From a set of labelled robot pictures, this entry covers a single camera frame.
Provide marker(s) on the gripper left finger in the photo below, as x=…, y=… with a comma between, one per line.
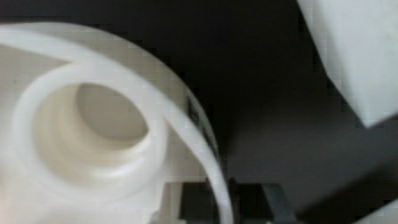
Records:
x=189, y=204

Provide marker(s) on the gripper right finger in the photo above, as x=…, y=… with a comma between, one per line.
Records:
x=260, y=203

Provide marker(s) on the white round stool seat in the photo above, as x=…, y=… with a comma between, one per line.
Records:
x=107, y=141

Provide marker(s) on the white U-shaped obstacle fence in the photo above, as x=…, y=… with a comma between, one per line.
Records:
x=354, y=31

